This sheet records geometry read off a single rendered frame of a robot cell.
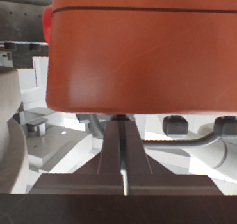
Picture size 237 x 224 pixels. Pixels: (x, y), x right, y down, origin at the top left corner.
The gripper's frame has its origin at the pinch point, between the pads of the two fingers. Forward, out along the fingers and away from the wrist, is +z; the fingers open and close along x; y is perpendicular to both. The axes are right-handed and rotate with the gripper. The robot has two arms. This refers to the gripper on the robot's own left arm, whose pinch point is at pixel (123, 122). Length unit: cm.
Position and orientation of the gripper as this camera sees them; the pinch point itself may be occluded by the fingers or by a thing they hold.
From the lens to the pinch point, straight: 29.7
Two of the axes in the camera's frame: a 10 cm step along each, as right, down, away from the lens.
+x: 9.2, -0.8, 3.8
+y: 0.2, -9.7, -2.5
